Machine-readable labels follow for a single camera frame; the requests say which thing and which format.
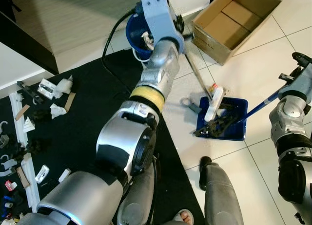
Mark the blue long-handled dustpan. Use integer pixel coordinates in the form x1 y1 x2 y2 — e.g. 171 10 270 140
194 89 282 141

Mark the white brush with thin handle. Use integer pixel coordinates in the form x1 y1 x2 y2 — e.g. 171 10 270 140
183 50 225 122

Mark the black plastic cable chain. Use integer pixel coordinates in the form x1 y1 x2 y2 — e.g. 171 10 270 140
195 102 242 138

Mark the crumpled white paper trash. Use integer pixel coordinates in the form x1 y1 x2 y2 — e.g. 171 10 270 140
140 33 156 50

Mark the open cardboard box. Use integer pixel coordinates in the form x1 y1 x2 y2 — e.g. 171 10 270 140
193 0 282 66

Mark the blue plastic bucket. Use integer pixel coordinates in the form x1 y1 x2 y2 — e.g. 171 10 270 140
125 13 156 60

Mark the grey right robot leg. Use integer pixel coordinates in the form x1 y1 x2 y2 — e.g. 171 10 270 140
199 157 244 225

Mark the grey robot leg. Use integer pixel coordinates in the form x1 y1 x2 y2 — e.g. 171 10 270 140
116 159 156 225
199 157 244 225

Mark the small wooden piece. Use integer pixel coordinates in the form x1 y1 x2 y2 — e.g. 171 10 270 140
63 92 77 113

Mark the clear plastic packet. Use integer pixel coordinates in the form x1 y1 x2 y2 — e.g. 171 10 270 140
38 79 57 100

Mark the person's bare foot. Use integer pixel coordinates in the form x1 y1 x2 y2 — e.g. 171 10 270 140
173 209 195 225

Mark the grey left robot leg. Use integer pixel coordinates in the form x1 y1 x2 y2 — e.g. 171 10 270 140
116 159 156 225

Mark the long white strip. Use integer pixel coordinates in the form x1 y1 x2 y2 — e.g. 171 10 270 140
9 91 40 211

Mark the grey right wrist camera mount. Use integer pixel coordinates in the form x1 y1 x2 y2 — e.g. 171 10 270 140
292 63 312 96

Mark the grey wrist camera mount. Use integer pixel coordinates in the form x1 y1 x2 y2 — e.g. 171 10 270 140
139 0 182 43
292 63 312 96

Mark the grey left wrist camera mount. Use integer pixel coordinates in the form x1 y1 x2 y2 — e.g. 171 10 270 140
139 0 182 43

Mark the grey metal ring tag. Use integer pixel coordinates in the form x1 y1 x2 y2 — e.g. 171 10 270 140
180 97 201 113

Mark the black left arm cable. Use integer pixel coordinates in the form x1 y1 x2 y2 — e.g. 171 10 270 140
101 8 142 79

